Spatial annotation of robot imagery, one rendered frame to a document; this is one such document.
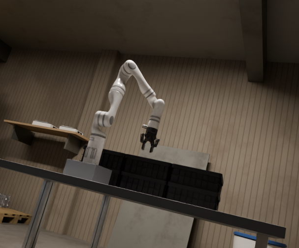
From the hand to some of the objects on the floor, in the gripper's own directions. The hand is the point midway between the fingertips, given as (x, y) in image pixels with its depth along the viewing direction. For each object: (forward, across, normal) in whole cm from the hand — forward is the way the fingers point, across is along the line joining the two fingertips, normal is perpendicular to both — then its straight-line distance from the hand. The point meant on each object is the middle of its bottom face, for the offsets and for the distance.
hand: (147, 149), depth 206 cm
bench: (+100, +19, +9) cm, 103 cm away
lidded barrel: (+101, +181, +52) cm, 214 cm away
